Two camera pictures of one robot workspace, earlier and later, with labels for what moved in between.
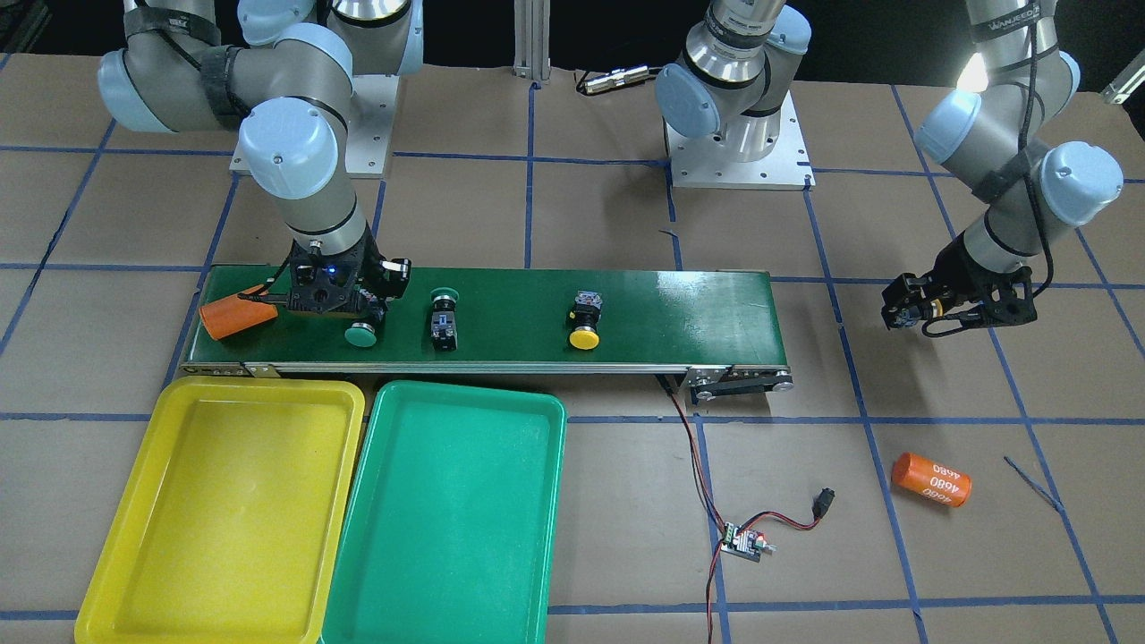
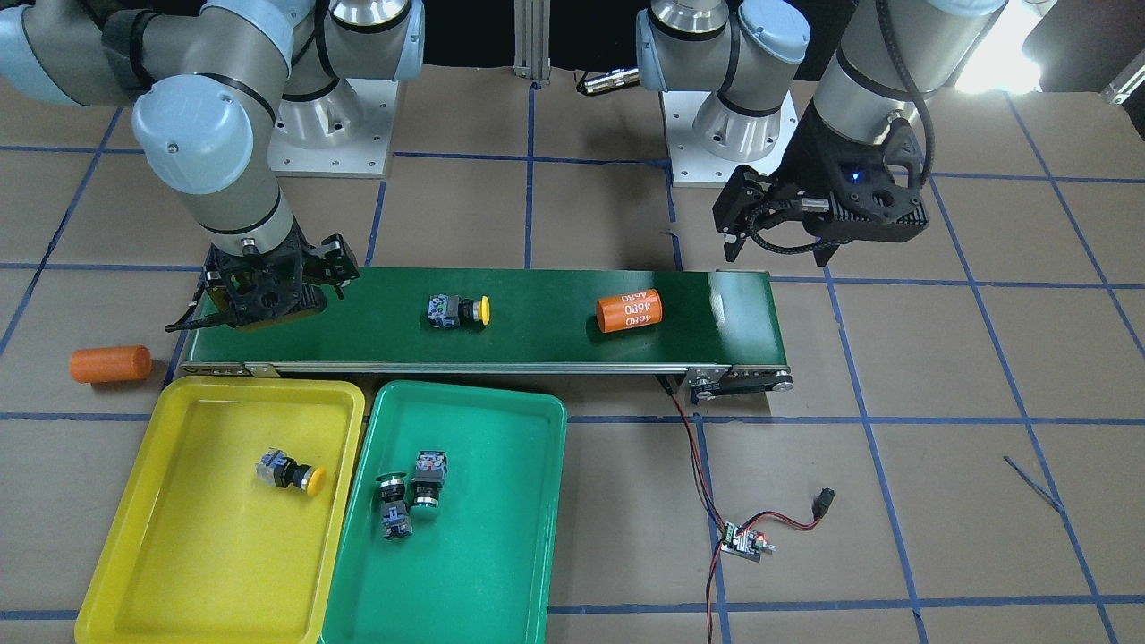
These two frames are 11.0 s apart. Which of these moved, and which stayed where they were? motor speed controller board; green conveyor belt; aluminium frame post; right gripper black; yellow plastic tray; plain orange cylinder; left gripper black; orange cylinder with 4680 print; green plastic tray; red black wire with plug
Moved: plain orange cylinder; right gripper black; left gripper black; orange cylinder with 4680 print
Stayed: green plastic tray; green conveyor belt; yellow plastic tray; aluminium frame post; red black wire with plug; motor speed controller board
